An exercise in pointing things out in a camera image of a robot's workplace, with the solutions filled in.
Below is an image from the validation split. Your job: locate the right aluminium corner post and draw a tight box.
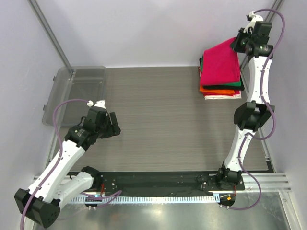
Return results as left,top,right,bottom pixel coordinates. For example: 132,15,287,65
240,0,285,71

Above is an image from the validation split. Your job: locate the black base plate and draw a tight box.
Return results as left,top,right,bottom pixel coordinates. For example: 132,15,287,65
101,171,245,197

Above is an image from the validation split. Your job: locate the crimson red t-shirt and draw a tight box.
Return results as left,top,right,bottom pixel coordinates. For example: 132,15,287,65
200,37,240,86

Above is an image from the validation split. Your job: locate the red folded t-shirt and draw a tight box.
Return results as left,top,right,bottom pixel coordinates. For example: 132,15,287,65
198,67,202,78

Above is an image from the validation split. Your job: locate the white folded t-shirt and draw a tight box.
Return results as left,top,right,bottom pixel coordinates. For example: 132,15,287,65
204,91,242,100

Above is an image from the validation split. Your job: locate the clear plastic bin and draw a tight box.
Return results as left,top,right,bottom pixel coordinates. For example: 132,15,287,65
42,66,106,127

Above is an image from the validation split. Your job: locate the left aluminium corner post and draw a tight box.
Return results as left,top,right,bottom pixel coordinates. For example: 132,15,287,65
28,0,73,75

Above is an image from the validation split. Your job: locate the slotted cable duct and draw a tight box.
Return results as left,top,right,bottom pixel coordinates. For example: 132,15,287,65
70,194,220,205

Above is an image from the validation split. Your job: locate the orange folded t-shirt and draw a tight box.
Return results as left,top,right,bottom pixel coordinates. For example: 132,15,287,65
199,86,236,96

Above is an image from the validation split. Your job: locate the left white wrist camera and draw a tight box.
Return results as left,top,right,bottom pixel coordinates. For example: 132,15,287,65
87,100,106,110

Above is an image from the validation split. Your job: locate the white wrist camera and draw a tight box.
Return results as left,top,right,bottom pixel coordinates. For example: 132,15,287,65
243,11,263,34
87,100,106,110

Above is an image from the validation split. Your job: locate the green folded t-shirt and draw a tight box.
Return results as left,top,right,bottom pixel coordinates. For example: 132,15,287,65
199,56,242,89

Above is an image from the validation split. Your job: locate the aluminium frame rail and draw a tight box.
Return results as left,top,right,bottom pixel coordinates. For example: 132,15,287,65
29,172,291,197

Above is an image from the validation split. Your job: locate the aluminium corner post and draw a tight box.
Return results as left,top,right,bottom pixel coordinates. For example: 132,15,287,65
28,0,73,75
240,0,285,71

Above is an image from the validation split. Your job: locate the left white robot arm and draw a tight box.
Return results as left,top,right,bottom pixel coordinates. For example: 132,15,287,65
14,106,121,229

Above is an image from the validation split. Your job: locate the black folded t-shirt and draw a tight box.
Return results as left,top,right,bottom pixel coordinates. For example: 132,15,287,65
198,56,245,91

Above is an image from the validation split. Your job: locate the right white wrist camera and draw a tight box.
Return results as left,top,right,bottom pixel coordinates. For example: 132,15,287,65
243,11,263,34

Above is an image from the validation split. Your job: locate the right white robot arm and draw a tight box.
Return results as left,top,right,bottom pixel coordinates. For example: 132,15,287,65
212,21,275,190

